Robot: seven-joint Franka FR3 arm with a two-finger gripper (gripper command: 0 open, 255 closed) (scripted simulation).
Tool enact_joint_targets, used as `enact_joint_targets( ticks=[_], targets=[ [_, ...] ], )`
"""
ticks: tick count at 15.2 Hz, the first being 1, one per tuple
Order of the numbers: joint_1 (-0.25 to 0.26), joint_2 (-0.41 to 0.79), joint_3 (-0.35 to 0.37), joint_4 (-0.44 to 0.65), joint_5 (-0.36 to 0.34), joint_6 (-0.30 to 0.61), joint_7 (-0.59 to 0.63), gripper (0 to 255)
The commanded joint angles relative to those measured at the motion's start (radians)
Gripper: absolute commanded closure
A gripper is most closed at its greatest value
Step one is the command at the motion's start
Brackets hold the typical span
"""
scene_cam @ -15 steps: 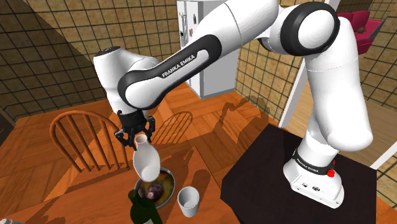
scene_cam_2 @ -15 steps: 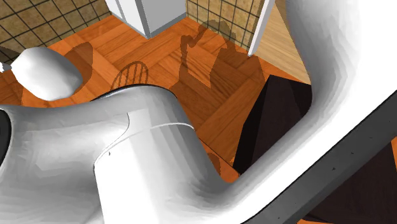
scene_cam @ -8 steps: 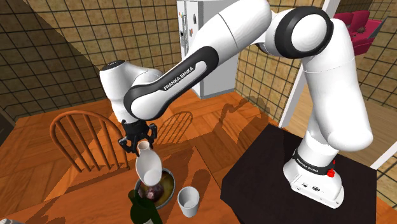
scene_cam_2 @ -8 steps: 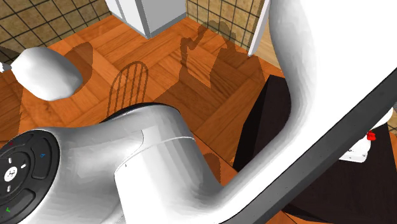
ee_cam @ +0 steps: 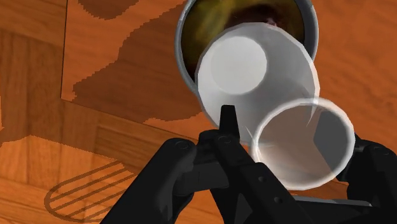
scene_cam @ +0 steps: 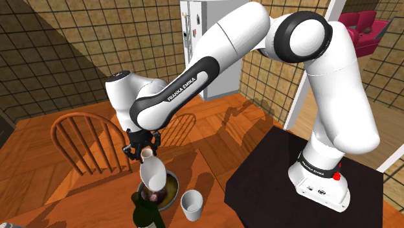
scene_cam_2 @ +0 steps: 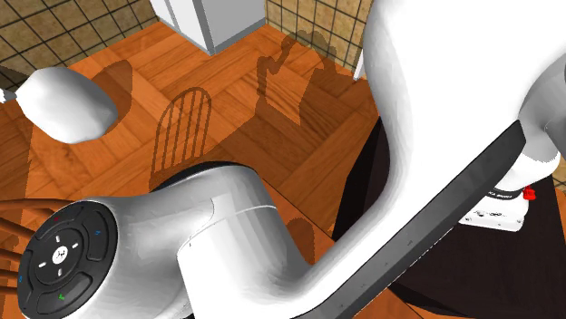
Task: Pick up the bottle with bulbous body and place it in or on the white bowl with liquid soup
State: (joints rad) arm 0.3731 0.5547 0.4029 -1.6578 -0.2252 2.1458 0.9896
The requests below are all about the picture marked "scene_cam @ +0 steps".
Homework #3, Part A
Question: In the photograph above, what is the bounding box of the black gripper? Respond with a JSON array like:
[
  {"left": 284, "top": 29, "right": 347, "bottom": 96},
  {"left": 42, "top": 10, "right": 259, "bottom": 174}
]
[{"left": 122, "top": 128, "right": 162, "bottom": 164}]

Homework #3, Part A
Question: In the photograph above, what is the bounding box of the white ceramic vase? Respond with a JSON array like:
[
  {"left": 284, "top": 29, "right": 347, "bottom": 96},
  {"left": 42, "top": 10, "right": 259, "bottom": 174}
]
[{"left": 139, "top": 148, "right": 167, "bottom": 192}]

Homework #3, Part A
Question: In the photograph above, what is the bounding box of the grey metal bowl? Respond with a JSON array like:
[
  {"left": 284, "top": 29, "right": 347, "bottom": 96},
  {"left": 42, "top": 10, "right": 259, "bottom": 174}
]
[{"left": 137, "top": 170, "right": 181, "bottom": 212}]

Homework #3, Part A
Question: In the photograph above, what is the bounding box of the brown wooden chair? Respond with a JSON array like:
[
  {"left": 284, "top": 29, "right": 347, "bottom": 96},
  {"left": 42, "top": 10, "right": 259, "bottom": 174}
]
[{"left": 50, "top": 111, "right": 132, "bottom": 177}]

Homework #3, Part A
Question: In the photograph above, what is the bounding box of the dark green bottle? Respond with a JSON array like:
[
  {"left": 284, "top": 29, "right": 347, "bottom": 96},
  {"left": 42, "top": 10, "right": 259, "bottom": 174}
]
[{"left": 131, "top": 190, "right": 167, "bottom": 228}]

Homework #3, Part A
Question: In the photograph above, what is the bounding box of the white cup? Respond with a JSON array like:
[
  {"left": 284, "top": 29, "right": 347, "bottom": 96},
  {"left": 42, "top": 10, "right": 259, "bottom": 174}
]
[{"left": 180, "top": 189, "right": 204, "bottom": 222}]

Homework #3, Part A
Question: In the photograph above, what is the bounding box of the black robot stand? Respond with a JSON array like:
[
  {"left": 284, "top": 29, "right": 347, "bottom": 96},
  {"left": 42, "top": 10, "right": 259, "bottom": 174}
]
[{"left": 223, "top": 126, "right": 385, "bottom": 228}]

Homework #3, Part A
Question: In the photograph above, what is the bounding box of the white refrigerator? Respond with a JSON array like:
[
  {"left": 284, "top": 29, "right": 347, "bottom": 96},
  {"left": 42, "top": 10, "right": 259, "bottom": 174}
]
[{"left": 179, "top": 0, "right": 243, "bottom": 102}]

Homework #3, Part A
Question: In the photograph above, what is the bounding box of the red sofa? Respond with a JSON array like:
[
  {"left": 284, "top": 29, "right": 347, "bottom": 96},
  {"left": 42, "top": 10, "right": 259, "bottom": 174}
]
[{"left": 337, "top": 10, "right": 390, "bottom": 58}]

